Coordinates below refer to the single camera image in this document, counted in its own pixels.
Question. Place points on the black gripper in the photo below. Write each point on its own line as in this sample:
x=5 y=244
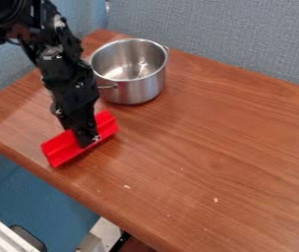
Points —
x=75 y=93

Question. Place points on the red object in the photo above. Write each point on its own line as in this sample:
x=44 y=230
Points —
x=63 y=148

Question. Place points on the silver metal pot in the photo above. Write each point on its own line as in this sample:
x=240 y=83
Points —
x=130 y=70

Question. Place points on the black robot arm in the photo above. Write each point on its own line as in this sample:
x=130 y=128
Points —
x=32 y=24

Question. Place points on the black box on floor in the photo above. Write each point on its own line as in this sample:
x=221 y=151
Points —
x=30 y=237

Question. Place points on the white table leg bracket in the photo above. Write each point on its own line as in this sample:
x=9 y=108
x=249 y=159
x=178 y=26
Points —
x=100 y=238

